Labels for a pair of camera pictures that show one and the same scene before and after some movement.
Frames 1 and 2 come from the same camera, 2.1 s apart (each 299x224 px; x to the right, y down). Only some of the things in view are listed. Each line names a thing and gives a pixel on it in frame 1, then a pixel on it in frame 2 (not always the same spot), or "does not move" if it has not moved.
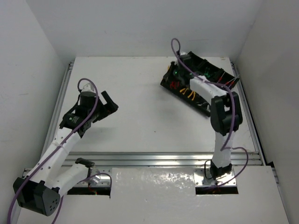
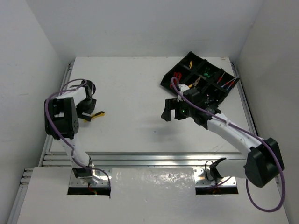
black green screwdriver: [209, 76] does not move
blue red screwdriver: [220, 78] does not move
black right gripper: [174, 65] → [172, 103]
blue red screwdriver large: [232, 82] does not move
